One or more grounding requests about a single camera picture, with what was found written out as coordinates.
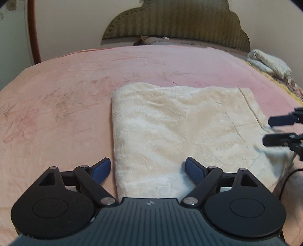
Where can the brown wooden door frame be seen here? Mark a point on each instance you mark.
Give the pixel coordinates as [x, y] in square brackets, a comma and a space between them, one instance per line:
[33, 28]

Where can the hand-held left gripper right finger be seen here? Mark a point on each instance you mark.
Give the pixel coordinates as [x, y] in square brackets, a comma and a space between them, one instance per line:
[194, 169]

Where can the cream pants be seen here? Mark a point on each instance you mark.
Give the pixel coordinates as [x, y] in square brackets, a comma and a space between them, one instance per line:
[165, 130]

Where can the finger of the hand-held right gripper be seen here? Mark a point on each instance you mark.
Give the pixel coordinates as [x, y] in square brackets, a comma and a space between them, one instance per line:
[279, 120]
[274, 140]

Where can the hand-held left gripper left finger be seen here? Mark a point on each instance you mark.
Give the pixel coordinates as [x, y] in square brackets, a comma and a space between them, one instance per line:
[103, 169]

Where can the pink blanket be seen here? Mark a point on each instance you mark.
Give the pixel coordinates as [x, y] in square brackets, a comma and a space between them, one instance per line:
[59, 94]

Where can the yellow blanket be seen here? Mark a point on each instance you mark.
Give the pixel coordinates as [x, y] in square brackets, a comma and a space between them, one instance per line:
[298, 96]

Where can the olive striped headboard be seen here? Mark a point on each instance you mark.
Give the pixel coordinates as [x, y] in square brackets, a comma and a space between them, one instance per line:
[177, 21]

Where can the grey pillow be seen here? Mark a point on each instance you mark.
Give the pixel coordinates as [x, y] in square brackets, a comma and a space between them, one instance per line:
[180, 42]

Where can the white folded cloth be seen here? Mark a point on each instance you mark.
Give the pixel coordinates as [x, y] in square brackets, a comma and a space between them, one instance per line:
[267, 61]

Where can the dark patterned cloth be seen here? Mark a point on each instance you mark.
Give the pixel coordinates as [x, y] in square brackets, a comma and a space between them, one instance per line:
[294, 86]

